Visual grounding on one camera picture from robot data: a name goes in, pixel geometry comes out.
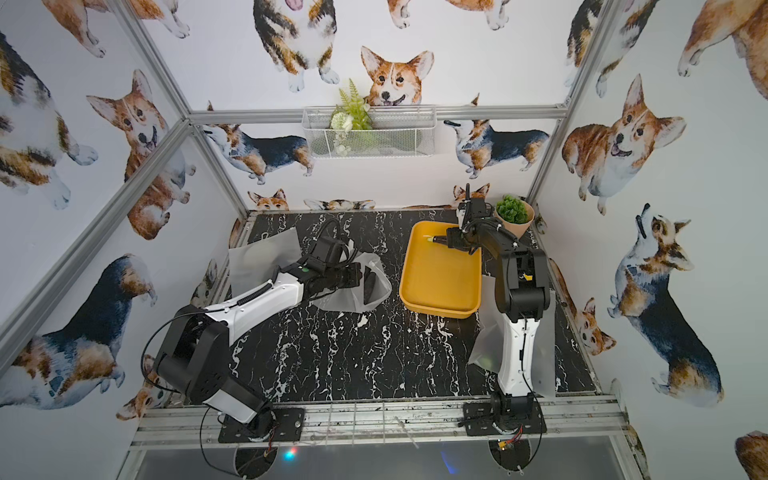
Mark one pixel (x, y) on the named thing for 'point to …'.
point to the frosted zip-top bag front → (487, 351)
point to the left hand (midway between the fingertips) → (368, 269)
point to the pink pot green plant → (515, 214)
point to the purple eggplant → (438, 239)
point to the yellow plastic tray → (436, 279)
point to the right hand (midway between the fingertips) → (455, 233)
